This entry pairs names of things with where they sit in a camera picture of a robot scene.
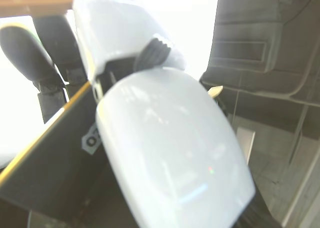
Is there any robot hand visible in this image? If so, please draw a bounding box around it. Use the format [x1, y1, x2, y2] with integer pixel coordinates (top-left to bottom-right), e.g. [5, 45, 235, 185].
[0, 0, 283, 228]

